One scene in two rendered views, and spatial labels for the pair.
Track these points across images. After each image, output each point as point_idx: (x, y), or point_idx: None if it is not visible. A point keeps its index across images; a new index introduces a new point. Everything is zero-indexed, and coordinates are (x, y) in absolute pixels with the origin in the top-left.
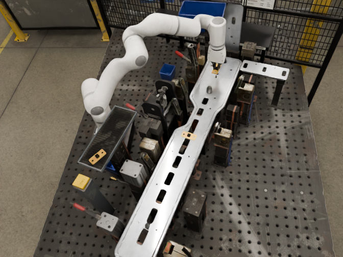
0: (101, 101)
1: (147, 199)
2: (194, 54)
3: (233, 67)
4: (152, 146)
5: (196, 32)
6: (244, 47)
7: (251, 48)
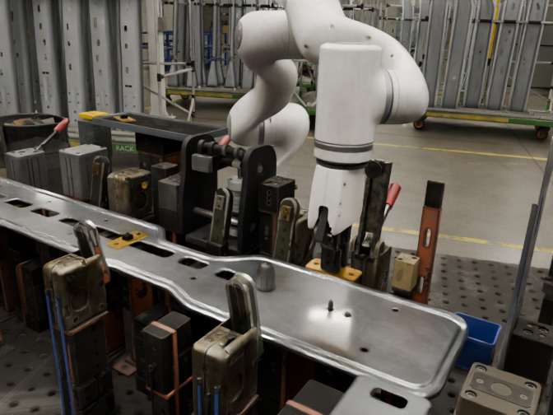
0: (236, 111)
1: (29, 193)
2: (378, 203)
3: (378, 357)
4: (118, 174)
5: (297, 34)
6: (486, 370)
7: (480, 392)
